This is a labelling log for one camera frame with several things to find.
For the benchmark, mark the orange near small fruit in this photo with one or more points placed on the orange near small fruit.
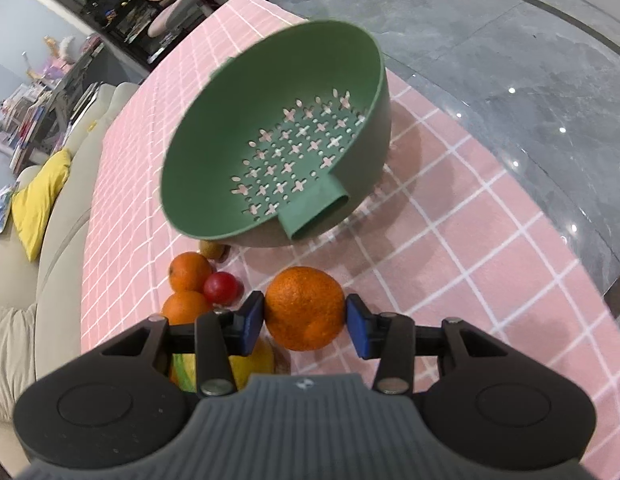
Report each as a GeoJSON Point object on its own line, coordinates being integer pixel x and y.
{"type": "Point", "coordinates": [189, 271]}

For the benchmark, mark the yellow cushion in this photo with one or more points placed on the yellow cushion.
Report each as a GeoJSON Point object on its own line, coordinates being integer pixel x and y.
{"type": "Point", "coordinates": [31, 207]}

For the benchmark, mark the orange beside red fruit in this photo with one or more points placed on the orange beside red fruit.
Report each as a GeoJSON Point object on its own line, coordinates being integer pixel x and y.
{"type": "Point", "coordinates": [184, 307]}

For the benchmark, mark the small red fruit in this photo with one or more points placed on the small red fruit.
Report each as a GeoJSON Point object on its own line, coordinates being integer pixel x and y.
{"type": "Point", "coordinates": [221, 288]}

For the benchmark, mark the green cucumber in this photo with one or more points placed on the green cucumber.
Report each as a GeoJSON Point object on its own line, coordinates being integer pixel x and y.
{"type": "Point", "coordinates": [183, 372]}

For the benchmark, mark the pink checked tablecloth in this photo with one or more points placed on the pink checked tablecloth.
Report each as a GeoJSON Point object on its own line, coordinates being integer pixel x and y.
{"type": "Point", "coordinates": [447, 232]}

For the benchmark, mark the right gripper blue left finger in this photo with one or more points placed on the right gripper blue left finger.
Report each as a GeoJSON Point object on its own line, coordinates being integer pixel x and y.
{"type": "Point", "coordinates": [223, 333]}

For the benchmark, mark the green colander bowl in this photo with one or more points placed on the green colander bowl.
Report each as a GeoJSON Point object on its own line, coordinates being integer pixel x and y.
{"type": "Point", "coordinates": [284, 142]}

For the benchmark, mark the yellow green pear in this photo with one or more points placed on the yellow green pear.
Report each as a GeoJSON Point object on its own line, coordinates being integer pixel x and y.
{"type": "Point", "coordinates": [260, 361]}

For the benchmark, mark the brown small fruit near bowl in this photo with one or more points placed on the brown small fruit near bowl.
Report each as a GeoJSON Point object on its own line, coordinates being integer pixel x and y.
{"type": "Point", "coordinates": [213, 250]}

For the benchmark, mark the beige sofa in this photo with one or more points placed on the beige sofa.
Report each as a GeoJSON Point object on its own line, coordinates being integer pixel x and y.
{"type": "Point", "coordinates": [40, 300]}

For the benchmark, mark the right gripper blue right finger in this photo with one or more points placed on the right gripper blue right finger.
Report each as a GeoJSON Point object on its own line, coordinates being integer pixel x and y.
{"type": "Point", "coordinates": [386, 337]}

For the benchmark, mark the cluttered desk with books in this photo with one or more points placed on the cluttered desk with books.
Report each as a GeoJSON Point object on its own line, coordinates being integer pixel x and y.
{"type": "Point", "coordinates": [36, 117]}

